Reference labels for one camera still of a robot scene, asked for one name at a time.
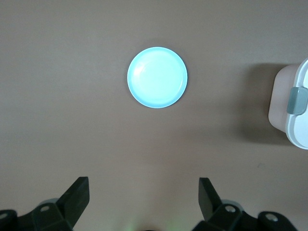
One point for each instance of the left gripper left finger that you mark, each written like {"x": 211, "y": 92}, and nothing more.
{"x": 72, "y": 204}

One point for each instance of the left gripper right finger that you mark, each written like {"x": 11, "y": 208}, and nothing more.
{"x": 211, "y": 204}

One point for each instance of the white lidded storage box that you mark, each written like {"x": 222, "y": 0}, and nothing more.
{"x": 298, "y": 125}

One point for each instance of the brown table mat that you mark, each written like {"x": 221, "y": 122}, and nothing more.
{"x": 72, "y": 96}

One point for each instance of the light blue round plate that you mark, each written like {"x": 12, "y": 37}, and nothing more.
{"x": 157, "y": 77}

